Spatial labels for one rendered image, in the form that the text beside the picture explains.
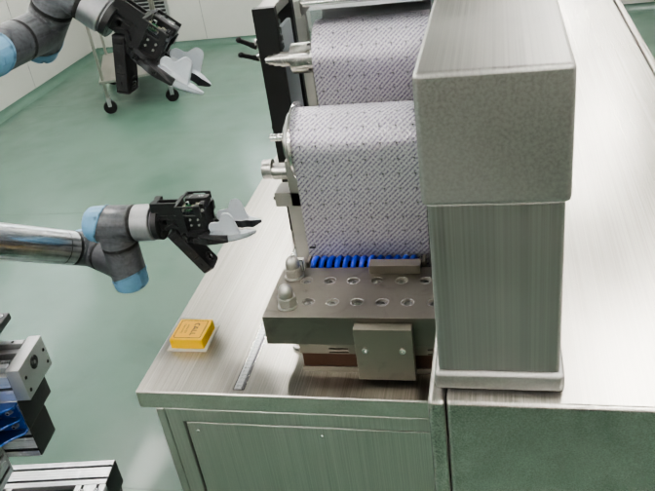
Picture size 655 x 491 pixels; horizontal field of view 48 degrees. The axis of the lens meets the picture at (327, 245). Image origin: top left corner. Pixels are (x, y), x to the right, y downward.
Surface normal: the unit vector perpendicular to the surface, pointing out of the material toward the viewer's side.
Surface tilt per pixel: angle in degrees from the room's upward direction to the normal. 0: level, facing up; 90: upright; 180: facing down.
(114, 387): 0
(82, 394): 0
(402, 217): 90
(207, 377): 0
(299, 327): 90
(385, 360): 90
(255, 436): 90
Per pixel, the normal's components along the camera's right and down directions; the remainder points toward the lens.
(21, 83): 0.97, -0.01
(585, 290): -0.13, -0.86
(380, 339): -0.19, 0.51
